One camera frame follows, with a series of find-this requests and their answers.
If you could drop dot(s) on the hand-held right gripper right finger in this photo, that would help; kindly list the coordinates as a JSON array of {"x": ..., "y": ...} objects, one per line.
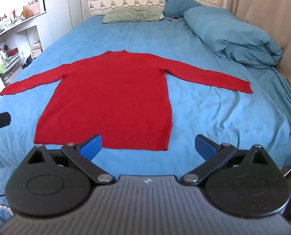
[{"x": 204, "y": 148}]

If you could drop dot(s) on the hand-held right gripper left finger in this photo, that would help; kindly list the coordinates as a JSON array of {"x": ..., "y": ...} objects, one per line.
[{"x": 91, "y": 148}]

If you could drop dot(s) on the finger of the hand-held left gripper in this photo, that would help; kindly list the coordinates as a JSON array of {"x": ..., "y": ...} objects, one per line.
[{"x": 0, "y": 120}]

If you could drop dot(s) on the red knit sweater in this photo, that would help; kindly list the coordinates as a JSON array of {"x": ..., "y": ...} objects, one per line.
[{"x": 106, "y": 98}]

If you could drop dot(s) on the blue bed sheet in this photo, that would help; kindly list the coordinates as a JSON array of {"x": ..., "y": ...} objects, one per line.
[{"x": 204, "y": 110}]

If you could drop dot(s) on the red box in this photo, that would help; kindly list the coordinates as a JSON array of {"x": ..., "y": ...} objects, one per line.
[{"x": 13, "y": 52}]

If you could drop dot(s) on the blue shaggy rug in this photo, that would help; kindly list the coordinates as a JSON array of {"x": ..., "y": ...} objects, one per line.
[{"x": 0, "y": 191}]

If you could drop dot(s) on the beige bag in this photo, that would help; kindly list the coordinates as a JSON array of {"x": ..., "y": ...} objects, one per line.
[{"x": 36, "y": 50}]

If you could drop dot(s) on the white shelf unit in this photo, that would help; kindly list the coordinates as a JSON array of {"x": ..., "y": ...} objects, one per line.
[{"x": 13, "y": 29}]

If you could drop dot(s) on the orange plush toy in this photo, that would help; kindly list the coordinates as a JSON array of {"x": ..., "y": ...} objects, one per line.
[{"x": 27, "y": 12}]

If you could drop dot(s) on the blue duvet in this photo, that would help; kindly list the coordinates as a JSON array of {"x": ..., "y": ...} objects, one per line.
[{"x": 231, "y": 34}]

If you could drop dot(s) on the pink basket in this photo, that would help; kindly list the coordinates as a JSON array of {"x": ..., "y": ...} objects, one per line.
[{"x": 34, "y": 7}]

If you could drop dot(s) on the white wardrobe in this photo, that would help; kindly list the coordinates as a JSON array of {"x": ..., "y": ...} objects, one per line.
[{"x": 60, "y": 12}]

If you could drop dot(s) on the small dark object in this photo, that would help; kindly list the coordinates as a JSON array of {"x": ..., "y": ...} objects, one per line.
[{"x": 170, "y": 19}]

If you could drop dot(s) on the green pillow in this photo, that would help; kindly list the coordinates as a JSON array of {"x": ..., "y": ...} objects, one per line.
[{"x": 133, "y": 14}]

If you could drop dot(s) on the teal pillow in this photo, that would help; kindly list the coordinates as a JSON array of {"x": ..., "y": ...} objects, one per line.
[{"x": 178, "y": 5}]

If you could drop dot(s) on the beige curtain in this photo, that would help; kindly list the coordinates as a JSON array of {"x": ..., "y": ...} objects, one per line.
[{"x": 267, "y": 2}]

